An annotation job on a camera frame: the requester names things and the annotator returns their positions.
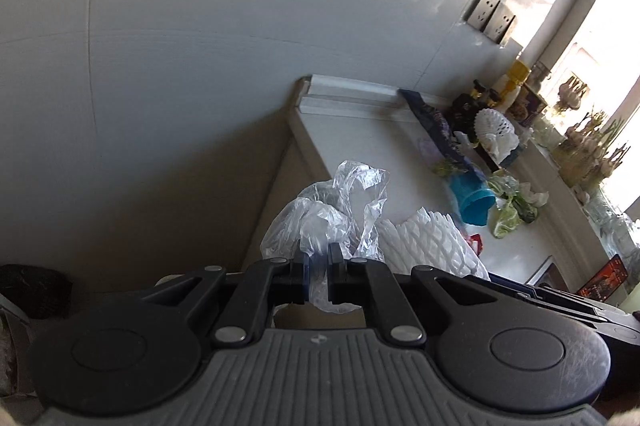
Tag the red small wrapper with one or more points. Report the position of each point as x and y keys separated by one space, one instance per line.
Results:
x=476 y=243

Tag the blue plastic cup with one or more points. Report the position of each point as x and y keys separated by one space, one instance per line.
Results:
x=474 y=198

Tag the yellow capped bottle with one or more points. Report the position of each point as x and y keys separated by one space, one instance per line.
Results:
x=509 y=85

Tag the dark purple snack wrapper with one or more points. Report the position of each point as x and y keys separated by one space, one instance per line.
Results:
x=436 y=126

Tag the white foam fruit net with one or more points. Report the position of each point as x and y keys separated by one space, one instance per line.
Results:
x=428 y=239

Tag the clear plastic bag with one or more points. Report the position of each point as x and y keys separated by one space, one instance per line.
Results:
x=341 y=211

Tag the left wall socket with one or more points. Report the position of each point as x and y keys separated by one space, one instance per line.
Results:
x=479 y=13

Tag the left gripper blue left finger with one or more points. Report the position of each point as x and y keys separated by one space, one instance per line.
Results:
x=293 y=281

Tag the right wall socket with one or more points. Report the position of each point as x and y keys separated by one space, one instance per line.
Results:
x=499 y=23

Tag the wall socket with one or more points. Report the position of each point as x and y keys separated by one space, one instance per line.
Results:
x=499 y=23
x=479 y=13

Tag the garlic bulbs bunch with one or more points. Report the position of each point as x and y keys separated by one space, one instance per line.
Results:
x=584 y=155

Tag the dark glass bottle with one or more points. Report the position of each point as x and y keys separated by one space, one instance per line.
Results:
x=462 y=113

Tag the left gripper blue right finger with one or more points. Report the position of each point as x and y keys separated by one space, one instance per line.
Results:
x=344 y=278

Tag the purple box on counter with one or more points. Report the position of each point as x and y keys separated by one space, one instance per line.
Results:
x=528 y=106

